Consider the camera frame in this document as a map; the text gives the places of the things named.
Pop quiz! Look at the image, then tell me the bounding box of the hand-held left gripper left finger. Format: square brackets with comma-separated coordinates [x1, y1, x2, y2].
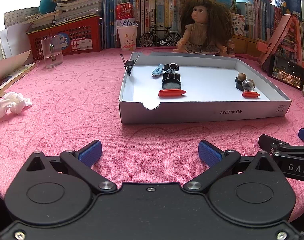
[26, 140, 117, 193]

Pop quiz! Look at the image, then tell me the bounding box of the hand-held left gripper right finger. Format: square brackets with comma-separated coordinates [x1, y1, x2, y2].
[183, 140, 278, 193]

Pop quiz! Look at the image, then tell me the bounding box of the short red crayon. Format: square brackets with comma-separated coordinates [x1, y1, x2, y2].
[242, 91, 261, 99]

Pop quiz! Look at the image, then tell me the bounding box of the clear glass marble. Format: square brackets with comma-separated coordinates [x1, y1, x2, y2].
[242, 79, 254, 92]

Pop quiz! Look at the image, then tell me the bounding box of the long red crayon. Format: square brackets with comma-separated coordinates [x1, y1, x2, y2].
[158, 88, 187, 97]

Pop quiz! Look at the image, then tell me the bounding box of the white cardboard box tray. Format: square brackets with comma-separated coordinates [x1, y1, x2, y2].
[118, 52, 292, 124]

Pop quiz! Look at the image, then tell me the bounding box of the blue bear hair clip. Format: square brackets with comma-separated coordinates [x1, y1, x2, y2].
[152, 64, 165, 78]

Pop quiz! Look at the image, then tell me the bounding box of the pink bunny print tablecloth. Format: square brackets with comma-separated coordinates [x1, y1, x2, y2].
[0, 46, 304, 220]

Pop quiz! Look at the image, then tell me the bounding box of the black smartphone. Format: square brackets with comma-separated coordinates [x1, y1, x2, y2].
[267, 55, 304, 89]

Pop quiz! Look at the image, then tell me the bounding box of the large black binder clip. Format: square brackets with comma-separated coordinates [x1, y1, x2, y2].
[163, 63, 182, 81]

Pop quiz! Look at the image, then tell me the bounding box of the crumpled white tissue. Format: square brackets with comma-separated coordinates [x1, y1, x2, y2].
[0, 92, 33, 119]

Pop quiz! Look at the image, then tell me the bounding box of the small black binder clip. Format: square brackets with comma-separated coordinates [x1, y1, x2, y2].
[120, 53, 141, 76]

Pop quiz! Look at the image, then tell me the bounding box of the pink triangular toy house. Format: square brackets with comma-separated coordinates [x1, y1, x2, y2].
[257, 14, 304, 73]

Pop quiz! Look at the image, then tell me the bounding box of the wooden drawer box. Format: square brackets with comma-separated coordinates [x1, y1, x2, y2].
[232, 34, 265, 56]

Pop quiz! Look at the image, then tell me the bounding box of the glass mug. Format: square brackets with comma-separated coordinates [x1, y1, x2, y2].
[41, 36, 64, 69]

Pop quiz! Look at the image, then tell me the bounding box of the book with loose page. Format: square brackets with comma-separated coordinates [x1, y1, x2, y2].
[0, 49, 38, 97]

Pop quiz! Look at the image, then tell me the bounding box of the red plastic crate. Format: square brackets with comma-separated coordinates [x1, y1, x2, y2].
[27, 16, 103, 56]

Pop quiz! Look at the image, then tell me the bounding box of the white cat print paper cup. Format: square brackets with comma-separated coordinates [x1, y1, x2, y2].
[116, 24, 138, 51]

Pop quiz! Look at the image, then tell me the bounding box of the colourful printed carton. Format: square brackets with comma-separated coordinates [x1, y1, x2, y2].
[230, 14, 246, 37]

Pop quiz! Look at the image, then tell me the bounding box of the row of blue spine books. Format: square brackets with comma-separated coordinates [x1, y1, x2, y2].
[235, 0, 285, 42]

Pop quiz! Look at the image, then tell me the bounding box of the black miniature bicycle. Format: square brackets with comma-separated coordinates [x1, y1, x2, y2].
[139, 25, 182, 48]

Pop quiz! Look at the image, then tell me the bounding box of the brown haired doll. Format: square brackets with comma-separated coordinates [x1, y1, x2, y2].
[173, 0, 235, 56]

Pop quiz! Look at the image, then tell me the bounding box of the row of thin blue books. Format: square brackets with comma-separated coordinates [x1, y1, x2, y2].
[102, 0, 120, 51]

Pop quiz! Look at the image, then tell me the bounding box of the red beer can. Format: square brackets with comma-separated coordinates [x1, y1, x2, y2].
[116, 2, 136, 28]

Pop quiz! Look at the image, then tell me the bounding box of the row of colourful books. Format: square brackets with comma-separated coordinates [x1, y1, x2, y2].
[139, 0, 190, 43]

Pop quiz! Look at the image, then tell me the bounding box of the stack of worn books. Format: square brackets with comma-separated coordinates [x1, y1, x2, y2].
[53, 0, 105, 26]

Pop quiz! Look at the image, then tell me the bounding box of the grid pattern board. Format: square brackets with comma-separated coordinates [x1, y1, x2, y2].
[3, 7, 42, 29]

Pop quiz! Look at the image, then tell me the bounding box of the string of wooden beads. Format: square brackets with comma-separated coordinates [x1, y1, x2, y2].
[23, 14, 42, 23]

